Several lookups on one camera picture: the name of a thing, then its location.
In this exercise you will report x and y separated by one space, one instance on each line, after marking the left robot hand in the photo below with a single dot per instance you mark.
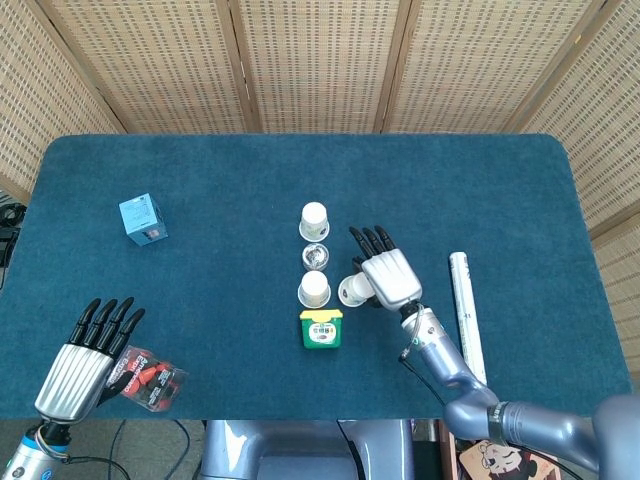
75 377

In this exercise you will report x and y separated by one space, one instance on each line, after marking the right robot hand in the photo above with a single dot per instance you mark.
392 277

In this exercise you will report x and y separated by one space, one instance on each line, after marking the white rolled paper tube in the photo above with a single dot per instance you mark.
465 295

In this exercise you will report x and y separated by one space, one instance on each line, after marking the green tub with yellow lid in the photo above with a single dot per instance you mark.
321 331

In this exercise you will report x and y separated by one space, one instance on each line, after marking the woven bamboo folding screen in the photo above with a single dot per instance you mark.
320 65

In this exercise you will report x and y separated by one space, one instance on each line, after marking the clear package with red items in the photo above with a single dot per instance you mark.
155 382

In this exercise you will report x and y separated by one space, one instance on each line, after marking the cartoon printed cardboard box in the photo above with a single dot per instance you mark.
500 462

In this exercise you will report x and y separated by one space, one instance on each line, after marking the light blue cardboard box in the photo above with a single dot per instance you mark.
142 220

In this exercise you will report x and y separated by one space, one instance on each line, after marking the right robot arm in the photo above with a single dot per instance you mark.
460 380

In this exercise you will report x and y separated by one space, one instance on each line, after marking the white cup with blue flower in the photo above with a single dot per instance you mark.
314 289
352 290

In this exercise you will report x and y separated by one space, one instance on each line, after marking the black equipment on floor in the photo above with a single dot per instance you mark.
7 230

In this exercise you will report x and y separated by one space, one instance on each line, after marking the grey robot torso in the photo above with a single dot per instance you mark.
300 450

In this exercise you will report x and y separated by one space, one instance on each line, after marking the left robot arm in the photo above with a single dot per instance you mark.
30 455

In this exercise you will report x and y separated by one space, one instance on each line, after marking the white cup with green leaves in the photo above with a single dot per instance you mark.
315 220

